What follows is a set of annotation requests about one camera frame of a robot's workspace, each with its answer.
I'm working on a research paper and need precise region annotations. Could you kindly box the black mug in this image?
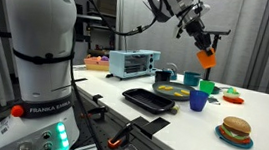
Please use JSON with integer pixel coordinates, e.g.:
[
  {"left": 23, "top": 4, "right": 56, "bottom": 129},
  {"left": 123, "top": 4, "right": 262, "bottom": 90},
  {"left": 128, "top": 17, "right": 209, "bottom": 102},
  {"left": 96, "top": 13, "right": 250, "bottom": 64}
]
[{"left": 154, "top": 69, "right": 173, "bottom": 84}]

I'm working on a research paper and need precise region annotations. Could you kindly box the small orange-red plate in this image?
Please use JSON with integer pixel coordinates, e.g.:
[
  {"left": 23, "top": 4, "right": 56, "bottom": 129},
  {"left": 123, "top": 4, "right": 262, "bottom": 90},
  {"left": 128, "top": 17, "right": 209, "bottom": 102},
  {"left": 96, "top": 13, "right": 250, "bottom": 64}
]
[{"left": 221, "top": 94, "right": 246, "bottom": 106}]

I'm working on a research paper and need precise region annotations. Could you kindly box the orange plastic cup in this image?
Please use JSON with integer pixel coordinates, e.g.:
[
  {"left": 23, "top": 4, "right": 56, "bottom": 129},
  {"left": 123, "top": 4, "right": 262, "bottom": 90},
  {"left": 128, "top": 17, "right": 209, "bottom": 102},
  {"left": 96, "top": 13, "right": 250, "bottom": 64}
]
[{"left": 195, "top": 45, "right": 219, "bottom": 70}]

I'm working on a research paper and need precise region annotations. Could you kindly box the teal mug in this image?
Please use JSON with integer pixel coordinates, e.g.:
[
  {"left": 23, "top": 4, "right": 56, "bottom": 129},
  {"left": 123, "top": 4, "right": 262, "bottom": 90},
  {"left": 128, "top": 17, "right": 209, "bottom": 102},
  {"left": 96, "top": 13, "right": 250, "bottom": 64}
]
[{"left": 182, "top": 70, "right": 202, "bottom": 88}]

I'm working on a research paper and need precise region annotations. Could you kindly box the small teal plate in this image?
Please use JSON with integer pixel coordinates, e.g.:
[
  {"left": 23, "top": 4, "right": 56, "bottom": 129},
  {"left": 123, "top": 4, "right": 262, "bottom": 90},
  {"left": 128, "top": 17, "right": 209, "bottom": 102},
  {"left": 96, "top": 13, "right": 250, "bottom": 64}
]
[{"left": 213, "top": 124, "right": 257, "bottom": 150}]

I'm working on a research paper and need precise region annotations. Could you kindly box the dark background shelf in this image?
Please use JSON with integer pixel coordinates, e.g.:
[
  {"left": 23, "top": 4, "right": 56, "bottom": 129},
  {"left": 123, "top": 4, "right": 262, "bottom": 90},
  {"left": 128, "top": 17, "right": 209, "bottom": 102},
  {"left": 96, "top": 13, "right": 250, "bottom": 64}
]
[{"left": 72, "top": 8, "right": 119, "bottom": 61}]

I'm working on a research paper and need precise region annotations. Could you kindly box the light blue toaster oven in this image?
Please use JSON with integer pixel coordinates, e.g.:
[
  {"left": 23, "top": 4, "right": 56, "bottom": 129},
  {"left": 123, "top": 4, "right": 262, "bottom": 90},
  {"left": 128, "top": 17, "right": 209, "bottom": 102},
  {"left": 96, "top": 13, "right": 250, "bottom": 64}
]
[{"left": 106, "top": 45, "right": 162, "bottom": 84}]

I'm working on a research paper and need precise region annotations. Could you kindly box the toy hamburger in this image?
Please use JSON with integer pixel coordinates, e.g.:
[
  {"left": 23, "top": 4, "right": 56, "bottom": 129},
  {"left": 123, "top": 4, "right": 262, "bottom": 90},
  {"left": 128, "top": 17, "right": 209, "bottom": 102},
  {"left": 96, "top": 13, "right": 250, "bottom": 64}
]
[{"left": 218, "top": 114, "right": 254, "bottom": 145}]

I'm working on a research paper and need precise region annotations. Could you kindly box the small dark binder clip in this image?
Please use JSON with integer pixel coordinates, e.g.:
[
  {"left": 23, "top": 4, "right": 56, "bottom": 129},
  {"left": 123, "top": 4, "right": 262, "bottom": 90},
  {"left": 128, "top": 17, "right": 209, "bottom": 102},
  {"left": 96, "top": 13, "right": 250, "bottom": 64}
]
[{"left": 207, "top": 96, "right": 223, "bottom": 106}]

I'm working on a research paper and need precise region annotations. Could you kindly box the small teal frying pan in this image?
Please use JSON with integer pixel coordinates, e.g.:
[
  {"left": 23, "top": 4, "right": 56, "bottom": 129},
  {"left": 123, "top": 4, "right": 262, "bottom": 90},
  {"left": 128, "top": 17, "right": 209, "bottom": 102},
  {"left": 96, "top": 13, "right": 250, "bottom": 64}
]
[{"left": 212, "top": 85, "right": 231, "bottom": 97}]

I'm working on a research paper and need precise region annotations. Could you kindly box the green and white toy food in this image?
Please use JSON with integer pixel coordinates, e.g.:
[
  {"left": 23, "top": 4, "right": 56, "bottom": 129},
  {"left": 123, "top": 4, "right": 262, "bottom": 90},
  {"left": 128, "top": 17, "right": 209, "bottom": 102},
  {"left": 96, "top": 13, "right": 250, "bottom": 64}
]
[{"left": 223, "top": 85, "right": 242, "bottom": 100}]

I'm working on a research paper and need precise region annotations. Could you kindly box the black tripod stand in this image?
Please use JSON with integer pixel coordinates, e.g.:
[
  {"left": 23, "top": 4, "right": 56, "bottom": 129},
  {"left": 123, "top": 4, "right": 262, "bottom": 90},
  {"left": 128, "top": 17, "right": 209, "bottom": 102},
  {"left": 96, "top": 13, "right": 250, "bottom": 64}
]
[{"left": 198, "top": 27, "right": 232, "bottom": 84}]

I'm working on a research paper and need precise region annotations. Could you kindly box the blue plastic cup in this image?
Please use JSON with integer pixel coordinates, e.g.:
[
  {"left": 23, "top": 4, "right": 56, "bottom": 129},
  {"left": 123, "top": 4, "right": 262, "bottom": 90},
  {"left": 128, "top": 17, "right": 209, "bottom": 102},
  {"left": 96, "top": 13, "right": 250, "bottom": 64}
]
[{"left": 187, "top": 89, "right": 210, "bottom": 114}]

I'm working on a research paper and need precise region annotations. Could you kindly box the black clamp with orange handle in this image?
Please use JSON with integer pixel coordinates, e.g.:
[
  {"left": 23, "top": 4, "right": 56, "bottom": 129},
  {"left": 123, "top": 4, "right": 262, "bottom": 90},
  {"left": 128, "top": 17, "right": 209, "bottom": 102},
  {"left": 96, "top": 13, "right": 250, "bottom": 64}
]
[
  {"left": 80, "top": 103, "right": 109, "bottom": 122},
  {"left": 106, "top": 121, "right": 134, "bottom": 150}
]

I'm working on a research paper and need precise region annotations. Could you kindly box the black flat bracket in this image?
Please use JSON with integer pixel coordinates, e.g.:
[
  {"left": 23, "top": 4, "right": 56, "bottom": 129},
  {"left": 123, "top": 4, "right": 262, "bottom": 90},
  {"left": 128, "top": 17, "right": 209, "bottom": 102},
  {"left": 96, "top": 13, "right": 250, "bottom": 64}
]
[{"left": 129, "top": 114, "right": 172, "bottom": 142}]

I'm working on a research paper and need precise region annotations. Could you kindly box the pink and yellow basket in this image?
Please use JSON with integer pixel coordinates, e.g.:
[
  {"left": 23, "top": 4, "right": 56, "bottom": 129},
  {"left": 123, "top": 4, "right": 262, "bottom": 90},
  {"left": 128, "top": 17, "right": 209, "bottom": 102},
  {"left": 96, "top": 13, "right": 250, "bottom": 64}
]
[{"left": 83, "top": 55, "right": 111, "bottom": 73}]

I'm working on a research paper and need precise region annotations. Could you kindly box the gray round plate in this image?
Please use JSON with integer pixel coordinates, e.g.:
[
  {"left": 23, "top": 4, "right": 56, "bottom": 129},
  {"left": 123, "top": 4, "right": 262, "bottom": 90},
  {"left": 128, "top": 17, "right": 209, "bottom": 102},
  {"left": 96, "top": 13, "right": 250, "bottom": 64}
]
[{"left": 150, "top": 79, "right": 197, "bottom": 103}]

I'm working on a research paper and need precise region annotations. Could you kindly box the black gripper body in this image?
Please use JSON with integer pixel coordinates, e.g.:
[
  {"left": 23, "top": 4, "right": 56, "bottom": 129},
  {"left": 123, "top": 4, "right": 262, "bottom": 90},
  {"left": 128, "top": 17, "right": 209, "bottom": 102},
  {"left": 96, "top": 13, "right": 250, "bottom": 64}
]
[{"left": 181, "top": 15, "right": 215, "bottom": 50}]

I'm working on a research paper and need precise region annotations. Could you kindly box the green plastic cup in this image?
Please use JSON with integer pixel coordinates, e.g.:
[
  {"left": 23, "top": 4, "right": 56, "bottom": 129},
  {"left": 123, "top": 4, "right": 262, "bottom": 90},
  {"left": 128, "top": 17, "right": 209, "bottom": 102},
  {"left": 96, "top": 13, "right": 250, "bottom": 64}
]
[{"left": 198, "top": 79, "right": 216, "bottom": 96}]

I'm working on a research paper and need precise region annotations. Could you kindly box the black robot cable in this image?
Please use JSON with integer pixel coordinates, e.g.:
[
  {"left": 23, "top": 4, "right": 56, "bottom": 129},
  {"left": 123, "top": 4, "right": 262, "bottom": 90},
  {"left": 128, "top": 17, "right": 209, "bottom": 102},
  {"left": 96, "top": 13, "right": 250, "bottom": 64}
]
[{"left": 53, "top": 0, "right": 171, "bottom": 150}]

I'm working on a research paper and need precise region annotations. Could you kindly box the blue glass kettle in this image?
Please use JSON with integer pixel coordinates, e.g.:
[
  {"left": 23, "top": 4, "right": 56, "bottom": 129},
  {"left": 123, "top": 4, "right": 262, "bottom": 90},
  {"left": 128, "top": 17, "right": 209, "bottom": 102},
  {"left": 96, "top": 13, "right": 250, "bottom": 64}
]
[{"left": 163, "top": 61, "right": 180, "bottom": 82}]

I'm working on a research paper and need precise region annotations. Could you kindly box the black rectangular baking tray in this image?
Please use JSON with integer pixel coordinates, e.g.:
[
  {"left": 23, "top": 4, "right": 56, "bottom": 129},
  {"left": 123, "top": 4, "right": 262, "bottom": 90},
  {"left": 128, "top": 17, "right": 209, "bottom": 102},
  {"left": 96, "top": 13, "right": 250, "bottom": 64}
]
[{"left": 120, "top": 86, "right": 178, "bottom": 117}]

